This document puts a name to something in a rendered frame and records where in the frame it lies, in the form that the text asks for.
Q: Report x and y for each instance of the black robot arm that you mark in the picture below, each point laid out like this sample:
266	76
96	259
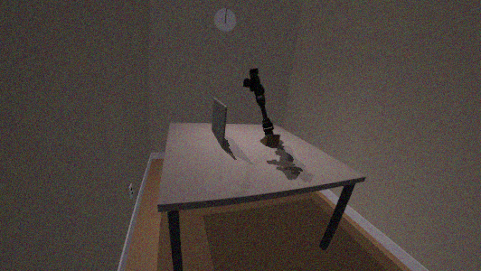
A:
261	101

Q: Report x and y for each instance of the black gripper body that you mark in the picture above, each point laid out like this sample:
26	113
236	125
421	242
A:
256	87

